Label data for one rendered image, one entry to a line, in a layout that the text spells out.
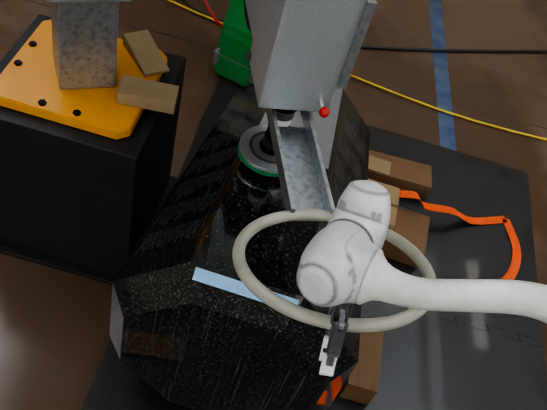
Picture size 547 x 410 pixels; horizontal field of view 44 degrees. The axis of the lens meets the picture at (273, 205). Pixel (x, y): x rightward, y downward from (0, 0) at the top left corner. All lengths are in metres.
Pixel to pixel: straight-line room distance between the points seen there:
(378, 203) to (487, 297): 0.25
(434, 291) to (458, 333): 1.96
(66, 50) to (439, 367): 1.91
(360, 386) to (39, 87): 1.59
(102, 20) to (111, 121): 0.33
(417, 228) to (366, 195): 2.01
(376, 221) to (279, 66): 0.76
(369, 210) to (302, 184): 0.67
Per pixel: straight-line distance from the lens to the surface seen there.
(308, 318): 1.42
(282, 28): 1.81
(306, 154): 1.97
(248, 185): 2.17
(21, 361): 2.71
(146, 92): 2.41
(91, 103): 2.42
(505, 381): 3.11
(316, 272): 1.10
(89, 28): 2.32
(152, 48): 2.63
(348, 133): 2.56
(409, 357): 2.96
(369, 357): 2.74
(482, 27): 5.11
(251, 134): 2.26
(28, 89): 2.47
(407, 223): 3.23
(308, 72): 1.91
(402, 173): 3.48
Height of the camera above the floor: 2.39
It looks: 48 degrees down
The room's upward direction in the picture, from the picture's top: 18 degrees clockwise
